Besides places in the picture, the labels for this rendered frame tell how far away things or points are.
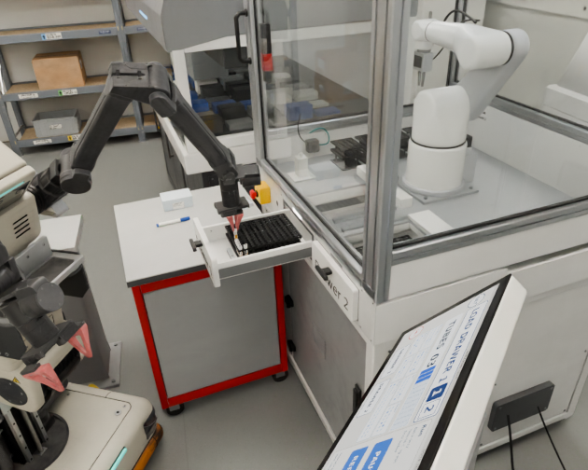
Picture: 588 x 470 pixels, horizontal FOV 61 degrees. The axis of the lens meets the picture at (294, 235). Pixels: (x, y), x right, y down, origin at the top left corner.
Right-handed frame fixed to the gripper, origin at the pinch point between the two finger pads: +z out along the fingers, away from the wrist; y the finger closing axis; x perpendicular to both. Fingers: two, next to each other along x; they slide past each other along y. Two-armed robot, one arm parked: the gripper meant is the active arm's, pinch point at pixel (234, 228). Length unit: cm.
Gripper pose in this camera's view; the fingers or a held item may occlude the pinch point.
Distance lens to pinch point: 165.3
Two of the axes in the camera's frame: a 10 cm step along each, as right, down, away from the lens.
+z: 0.6, 8.5, 5.2
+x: -3.6, -4.7, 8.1
